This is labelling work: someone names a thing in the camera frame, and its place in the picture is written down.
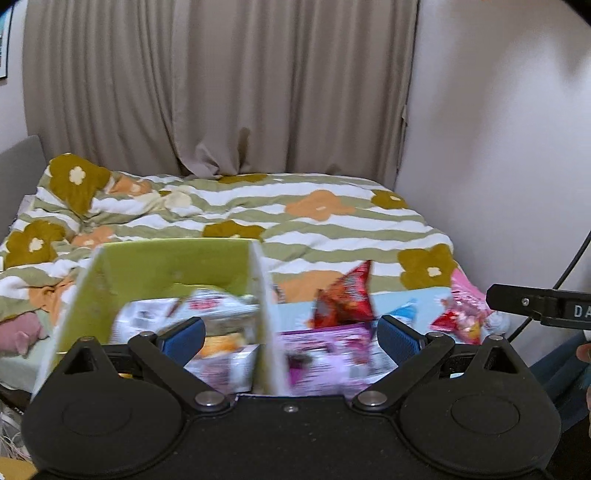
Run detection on large silver chips packet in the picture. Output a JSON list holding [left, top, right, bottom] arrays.
[[178, 286, 259, 324]]

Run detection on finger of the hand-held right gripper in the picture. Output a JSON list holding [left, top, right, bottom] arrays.
[[486, 284, 561, 324]]

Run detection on blue white snack packet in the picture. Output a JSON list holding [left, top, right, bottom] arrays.
[[379, 298, 419, 325]]

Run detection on purple snack packet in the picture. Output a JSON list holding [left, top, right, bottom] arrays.
[[277, 323, 398, 398]]

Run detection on pink plush toy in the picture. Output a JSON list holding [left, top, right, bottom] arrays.
[[0, 311, 49, 357]]

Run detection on pale green bed sheet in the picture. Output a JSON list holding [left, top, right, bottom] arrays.
[[0, 342, 63, 394]]

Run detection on red snack packet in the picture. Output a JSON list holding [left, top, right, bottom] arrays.
[[314, 260, 375, 329]]

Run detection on beige curtain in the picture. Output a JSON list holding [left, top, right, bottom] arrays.
[[22, 0, 419, 191]]

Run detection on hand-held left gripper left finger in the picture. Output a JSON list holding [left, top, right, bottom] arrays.
[[55, 318, 229, 412]]

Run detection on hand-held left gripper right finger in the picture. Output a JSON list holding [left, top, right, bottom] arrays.
[[352, 316, 527, 412]]

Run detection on grey bed headboard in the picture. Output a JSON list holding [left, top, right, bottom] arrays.
[[0, 135, 44, 238]]

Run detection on orange white bread packet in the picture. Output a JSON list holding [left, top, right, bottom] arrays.
[[196, 332, 250, 361]]

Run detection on person's blue jeans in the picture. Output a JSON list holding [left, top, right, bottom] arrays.
[[529, 332, 591, 435]]

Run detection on pale pink snack packet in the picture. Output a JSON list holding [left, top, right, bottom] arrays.
[[185, 345, 260, 394]]

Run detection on white grey snack packet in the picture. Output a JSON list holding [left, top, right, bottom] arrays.
[[110, 298, 185, 346]]

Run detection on bright pink snack packet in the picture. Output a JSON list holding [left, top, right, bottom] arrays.
[[434, 268, 496, 347]]

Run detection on green striped floral blanket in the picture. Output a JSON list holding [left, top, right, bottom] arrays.
[[0, 153, 465, 324]]

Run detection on black cable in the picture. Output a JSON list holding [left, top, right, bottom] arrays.
[[508, 228, 591, 340]]

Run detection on green cardboard box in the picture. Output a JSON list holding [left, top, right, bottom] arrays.
[[31, 237, 293, 398]]

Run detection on framed wall picture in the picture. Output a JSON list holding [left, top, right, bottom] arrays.
[[0, 7, 14, 83]]

